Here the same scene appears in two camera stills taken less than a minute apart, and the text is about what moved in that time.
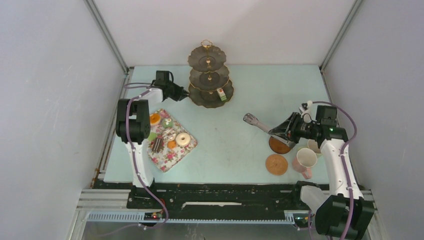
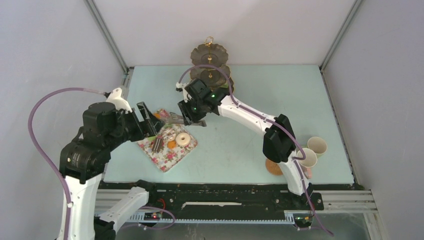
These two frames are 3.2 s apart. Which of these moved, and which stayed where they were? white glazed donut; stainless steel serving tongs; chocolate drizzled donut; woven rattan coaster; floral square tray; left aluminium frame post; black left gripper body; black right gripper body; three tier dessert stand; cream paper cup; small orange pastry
Moved: stainless steel serving tongs; black right gripper body; black left gripper body
Stayed: small orange pastry; white glazed donut; floral square tray; woven rattan coaster; cream paper cup; three tier dessert stand; chocolate drizzled donut; left aluminium frame post
